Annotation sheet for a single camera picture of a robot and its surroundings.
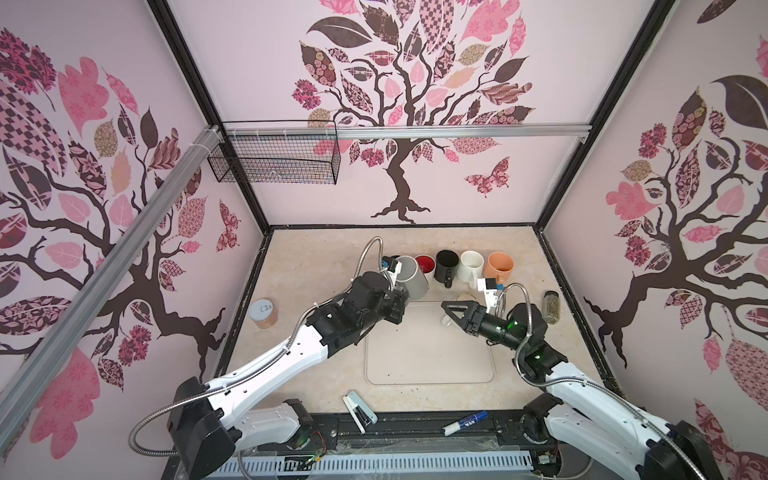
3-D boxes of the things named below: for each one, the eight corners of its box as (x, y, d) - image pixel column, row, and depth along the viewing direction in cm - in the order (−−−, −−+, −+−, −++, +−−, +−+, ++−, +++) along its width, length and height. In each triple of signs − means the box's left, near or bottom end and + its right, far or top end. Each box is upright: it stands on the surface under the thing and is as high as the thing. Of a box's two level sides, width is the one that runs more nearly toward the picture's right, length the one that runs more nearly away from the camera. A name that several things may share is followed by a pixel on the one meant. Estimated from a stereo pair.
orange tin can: (251, 329, 94) (243, 320, 89) (257, 309, 99) (251, 299, 94) (276, 329, 94) (269, 320, 89) (281, 309, 99) (276, 299, 94)
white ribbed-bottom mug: (458, 288, 103) (462, 275, 97) (454, 264, 110) (458, 250, 104) (483, 288, 103) (488, 275, 97) (477, 264, 110) (482, 250, 104)
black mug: (435, 290, 102) (438, 277, 96) (432, 262, 110) (435, 249, 104) (458, 289, 102) (462, 277, 96) (453, 262, 110) (456, 249, 104)
